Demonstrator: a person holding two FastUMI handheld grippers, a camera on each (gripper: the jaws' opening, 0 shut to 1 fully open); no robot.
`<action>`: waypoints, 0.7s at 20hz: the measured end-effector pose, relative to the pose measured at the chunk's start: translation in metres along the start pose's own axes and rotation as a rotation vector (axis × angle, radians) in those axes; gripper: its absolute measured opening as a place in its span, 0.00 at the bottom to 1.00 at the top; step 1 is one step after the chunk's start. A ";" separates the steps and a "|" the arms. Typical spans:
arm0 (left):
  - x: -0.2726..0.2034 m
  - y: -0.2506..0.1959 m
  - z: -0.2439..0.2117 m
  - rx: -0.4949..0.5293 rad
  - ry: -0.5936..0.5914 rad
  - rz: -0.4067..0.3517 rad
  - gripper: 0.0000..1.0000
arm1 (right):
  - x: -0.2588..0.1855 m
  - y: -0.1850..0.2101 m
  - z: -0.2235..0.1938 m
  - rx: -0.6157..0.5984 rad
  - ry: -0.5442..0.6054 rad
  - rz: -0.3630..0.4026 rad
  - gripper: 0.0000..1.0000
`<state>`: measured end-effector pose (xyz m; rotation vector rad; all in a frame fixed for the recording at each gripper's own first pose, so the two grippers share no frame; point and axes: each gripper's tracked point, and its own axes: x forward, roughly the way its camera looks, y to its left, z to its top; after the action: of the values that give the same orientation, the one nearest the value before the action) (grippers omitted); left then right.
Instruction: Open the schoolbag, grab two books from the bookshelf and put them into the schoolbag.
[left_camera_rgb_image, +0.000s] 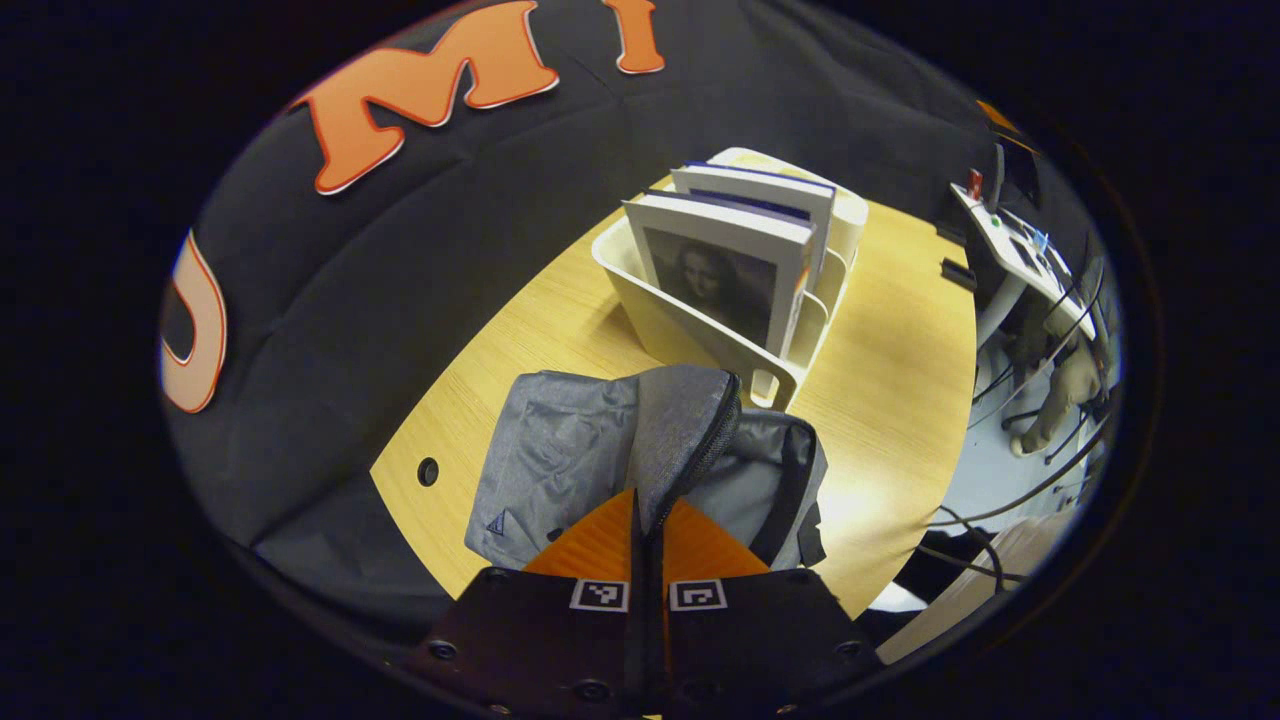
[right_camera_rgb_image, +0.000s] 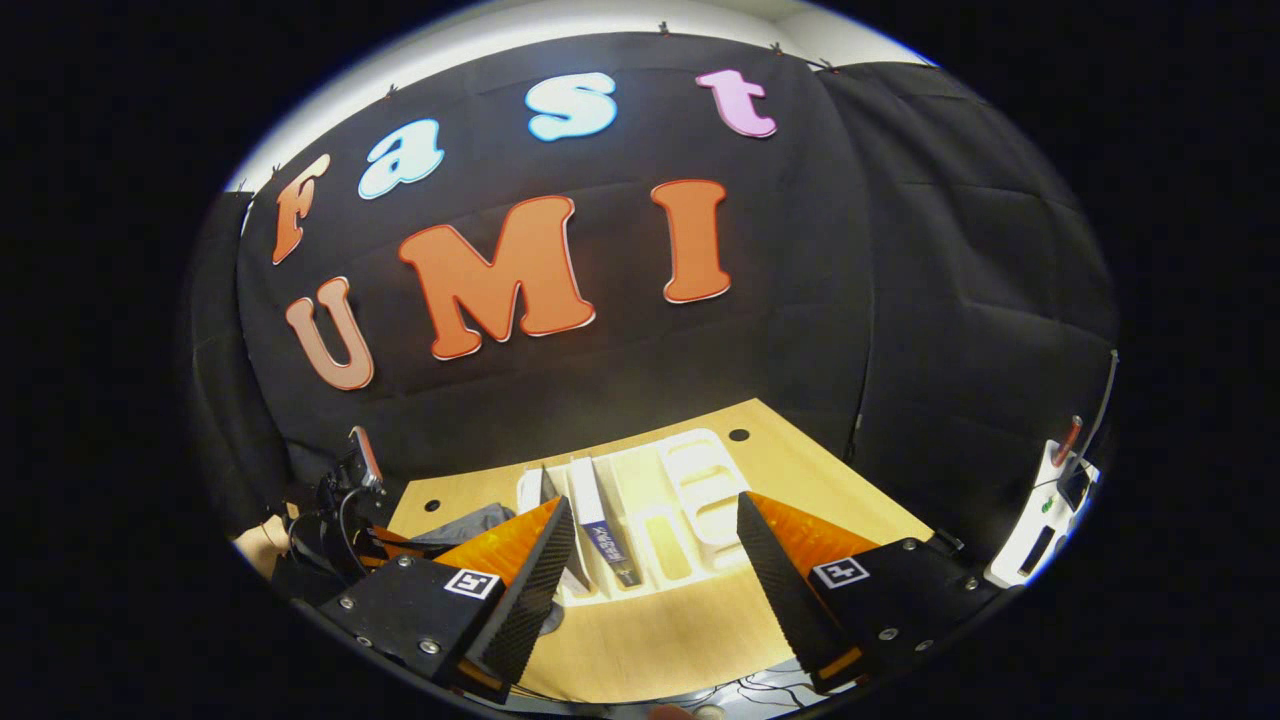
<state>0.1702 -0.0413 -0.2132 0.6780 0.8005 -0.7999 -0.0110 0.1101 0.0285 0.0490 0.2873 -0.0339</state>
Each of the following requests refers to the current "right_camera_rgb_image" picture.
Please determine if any white plastic bookshelf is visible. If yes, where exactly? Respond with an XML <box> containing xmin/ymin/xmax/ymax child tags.
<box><xmin>517</xmin><ymin>428</ymin><xmax>753</xmax><ymax>607</ymax></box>

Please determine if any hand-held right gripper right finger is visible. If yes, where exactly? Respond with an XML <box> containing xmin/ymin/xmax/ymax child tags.
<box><xmin>737</xmin><ymin>490</ymin><xmax>1006</xmax><ymax>695</ymax></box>

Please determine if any white device box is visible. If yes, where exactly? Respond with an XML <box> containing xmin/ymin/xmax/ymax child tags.
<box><xmin>985</xmin><ymin>415</ymin><xmax>1101</xmax><ymax>591</ymax></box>

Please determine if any black cable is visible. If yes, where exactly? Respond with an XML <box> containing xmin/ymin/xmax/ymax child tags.
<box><xmin>695</xmin><ymin>670</ymin><xmax>813</xmax><ymax>714</ymax></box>

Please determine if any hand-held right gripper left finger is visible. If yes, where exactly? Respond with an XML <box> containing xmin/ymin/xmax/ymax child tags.
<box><xmin>318</xmin><ymin>495</ymin><xmax>577</xmax><ymax>706</ymax></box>

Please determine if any blue spine book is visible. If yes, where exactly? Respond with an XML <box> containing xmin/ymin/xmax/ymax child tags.
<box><xmin>569</xmin><ymin>456</ymin><xmax>643</xmax><ymax>591</ymax></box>

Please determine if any dark grey schoolbag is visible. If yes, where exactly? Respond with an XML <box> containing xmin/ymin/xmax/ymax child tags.
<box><xmin>408</xmin><ymin>502</ymin><xmax>567</xmax><ymax>637</ymax></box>

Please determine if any black backdrop cloth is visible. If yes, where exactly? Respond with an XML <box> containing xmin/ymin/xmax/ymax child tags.
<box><xmin>185</xmin><ymin>30</ymin><xmax>1121</xmax><ymax>561</ymax></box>

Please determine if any book with black-white photo cover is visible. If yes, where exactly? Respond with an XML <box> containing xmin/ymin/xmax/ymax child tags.
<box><xmin>539</xmin><ymin>465</ymin><xmax>593</xmax><ymax>597</ymax></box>

